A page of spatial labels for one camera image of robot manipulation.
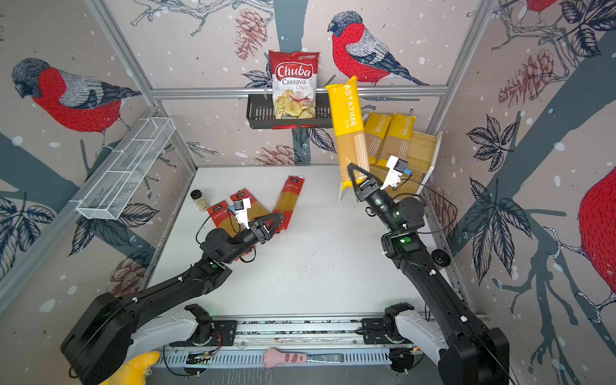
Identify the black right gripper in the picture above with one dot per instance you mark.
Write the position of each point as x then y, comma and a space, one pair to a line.
362, 192

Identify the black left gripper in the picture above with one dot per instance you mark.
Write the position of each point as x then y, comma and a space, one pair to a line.
261, 233

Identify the red spaghetti bag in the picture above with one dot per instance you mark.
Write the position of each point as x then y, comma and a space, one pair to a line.
288, 199
256, 209
223, 218

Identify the yellow pasta bag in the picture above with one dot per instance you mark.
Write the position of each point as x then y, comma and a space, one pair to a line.
375, 130
348, 124
397, 140

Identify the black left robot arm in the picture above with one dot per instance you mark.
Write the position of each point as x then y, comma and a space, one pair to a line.
109, 332

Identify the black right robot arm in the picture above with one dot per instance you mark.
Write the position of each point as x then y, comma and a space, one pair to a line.
463, 348

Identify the wooden two-tier shelf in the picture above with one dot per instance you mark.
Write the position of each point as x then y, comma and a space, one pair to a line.
421, 157

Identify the spice jar black lid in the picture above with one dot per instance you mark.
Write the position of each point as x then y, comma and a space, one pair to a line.
199, 200
441, 258

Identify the Chuba cassava chips bag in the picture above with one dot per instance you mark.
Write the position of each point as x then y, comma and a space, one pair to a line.
294, 73

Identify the yellow plush toy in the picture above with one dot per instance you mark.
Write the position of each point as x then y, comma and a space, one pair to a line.
136, 371

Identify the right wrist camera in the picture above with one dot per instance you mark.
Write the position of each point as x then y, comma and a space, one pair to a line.
397, 168

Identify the black hanging wire basket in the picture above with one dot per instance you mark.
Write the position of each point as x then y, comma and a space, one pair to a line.
287, 112

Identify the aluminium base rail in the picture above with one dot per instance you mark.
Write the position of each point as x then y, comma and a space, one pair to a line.
342, 340

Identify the pink handled scraper tool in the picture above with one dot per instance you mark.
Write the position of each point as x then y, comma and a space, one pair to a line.
273, 358

